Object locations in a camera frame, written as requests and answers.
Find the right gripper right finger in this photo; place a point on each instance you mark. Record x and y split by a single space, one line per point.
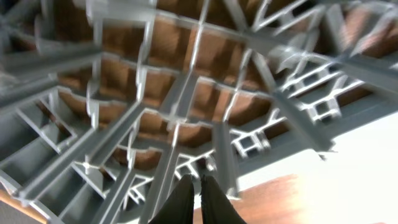
215 206

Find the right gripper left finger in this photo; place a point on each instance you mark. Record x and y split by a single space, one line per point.
178 208

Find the grey dishwasher rack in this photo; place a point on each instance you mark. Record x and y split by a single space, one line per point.
290 105

